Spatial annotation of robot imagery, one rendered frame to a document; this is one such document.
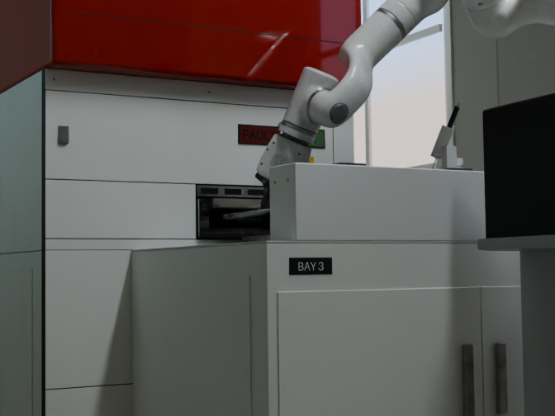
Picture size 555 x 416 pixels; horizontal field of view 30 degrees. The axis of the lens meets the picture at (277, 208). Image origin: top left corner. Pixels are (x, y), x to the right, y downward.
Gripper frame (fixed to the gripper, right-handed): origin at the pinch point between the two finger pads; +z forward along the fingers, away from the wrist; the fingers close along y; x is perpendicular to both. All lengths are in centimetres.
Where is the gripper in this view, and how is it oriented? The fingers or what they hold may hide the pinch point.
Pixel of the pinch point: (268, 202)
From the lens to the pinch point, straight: 233.3
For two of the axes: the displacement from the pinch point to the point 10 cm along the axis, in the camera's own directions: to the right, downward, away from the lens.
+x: 3.7, 0.5, 9.3
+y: 8.5, 3.9, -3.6
